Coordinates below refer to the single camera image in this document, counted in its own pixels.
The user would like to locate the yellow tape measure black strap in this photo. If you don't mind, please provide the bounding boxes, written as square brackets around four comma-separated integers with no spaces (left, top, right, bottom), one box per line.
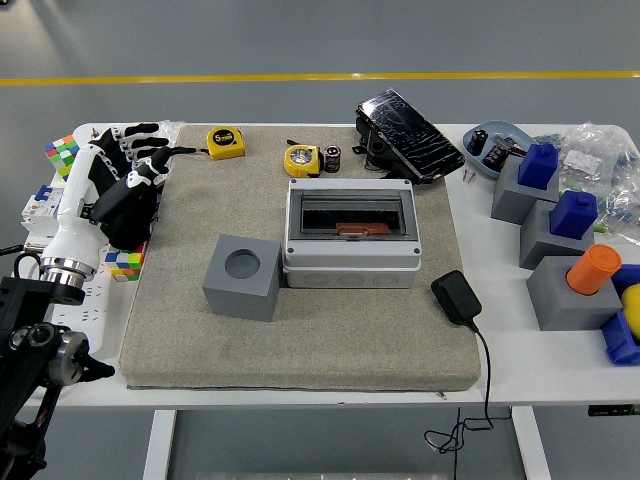
[169,126,247,161]

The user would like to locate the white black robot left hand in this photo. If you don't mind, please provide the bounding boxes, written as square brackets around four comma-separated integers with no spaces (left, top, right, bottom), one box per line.
[40,122,171,275]

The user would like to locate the yellow rounded object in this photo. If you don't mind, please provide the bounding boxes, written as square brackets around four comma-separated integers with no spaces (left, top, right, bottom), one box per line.
[620,284,640,346]

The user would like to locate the grey plastic enclosure box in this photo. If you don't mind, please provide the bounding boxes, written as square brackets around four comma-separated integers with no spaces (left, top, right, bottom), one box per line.
[281,177,422,290]

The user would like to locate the blue plastic holder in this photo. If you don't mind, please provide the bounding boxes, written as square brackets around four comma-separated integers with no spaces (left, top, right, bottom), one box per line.
[599,309,640,368]

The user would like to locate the black power adapter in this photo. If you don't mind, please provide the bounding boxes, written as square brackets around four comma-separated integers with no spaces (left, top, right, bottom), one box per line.
[430,270,484,327]

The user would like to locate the blue-grey oval tray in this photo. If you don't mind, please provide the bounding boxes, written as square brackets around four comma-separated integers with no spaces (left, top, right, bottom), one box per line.
[462,120,535,181]

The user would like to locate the grey-brown fabric mat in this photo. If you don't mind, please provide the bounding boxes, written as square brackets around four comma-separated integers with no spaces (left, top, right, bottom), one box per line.
[119,123,482,392]

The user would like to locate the white power strip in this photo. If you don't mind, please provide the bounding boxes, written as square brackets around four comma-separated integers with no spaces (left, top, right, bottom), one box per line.
[24,234,119,360]

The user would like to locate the grey block with round hole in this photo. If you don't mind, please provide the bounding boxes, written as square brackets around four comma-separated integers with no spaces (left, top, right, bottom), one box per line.
[201,233,282,323]

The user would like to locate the smoky transparent box lid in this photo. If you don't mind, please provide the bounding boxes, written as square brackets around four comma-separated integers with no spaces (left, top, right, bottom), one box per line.
[287,178,417,242]

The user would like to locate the black capacitor with silver cap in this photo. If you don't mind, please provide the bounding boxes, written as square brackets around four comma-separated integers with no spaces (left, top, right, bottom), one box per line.
[323,143,343,175]

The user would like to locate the blue plastic block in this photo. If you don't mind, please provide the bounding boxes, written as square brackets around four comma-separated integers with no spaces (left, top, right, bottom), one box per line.
[517,143,560,190]
[549,189,600,240]

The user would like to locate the clear bag of small parts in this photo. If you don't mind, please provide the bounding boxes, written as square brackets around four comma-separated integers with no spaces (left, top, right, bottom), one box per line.
[554,122,632,194]
[592,164,640,235]

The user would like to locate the grey block holder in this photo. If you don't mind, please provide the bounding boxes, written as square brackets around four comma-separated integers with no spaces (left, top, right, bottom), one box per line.
[518,199,596,271]
[525,255,624,332]
[490,155,561,225]

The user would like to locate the colourful puzzle cube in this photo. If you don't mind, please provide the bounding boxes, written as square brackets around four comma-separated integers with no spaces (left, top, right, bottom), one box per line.
[104,242,148,279]
[43,134,84,182]

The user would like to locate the white circuit breaker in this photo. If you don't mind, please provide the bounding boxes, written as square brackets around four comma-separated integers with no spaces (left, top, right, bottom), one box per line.
[20,183,69,236]

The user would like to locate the black adapter cord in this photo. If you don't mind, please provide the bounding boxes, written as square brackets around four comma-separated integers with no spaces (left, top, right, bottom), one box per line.
[423,322,496,480]

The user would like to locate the black cloth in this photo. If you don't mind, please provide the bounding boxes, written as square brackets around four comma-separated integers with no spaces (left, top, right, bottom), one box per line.
[99,189,161,251]

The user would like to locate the black table control panel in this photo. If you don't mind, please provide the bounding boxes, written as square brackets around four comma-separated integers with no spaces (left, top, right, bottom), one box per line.
[587,404,640,418]

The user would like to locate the yellow tape measure chrome face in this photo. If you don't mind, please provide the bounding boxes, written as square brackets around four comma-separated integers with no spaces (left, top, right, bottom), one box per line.
[283,143,325,179]

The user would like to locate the black cracked-screen device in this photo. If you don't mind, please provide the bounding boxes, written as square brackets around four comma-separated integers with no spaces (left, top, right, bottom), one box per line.
[354,88,466,186]

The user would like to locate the white table leg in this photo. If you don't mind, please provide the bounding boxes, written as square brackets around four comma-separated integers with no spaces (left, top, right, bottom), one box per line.
[510,407,551,480]
[142,409,177,480]

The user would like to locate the blue rounded plastic part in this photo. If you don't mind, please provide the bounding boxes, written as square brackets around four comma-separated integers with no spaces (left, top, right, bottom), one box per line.
[610,263,640,296]

